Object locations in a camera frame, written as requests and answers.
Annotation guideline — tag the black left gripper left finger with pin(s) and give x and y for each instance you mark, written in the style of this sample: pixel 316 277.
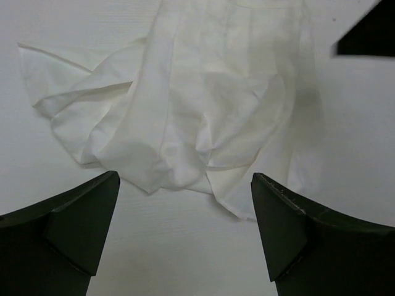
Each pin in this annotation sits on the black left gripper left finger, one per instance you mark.
pixel 54 247

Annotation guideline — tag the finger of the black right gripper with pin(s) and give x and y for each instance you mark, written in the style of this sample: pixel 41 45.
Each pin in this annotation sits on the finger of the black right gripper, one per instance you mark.
pixel 372 35

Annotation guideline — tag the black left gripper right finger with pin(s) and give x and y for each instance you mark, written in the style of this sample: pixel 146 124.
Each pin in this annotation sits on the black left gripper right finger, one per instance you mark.
pixel 311 249

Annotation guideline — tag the white skirt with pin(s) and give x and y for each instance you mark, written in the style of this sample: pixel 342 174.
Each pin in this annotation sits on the white skirt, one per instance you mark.
pixel 215 92

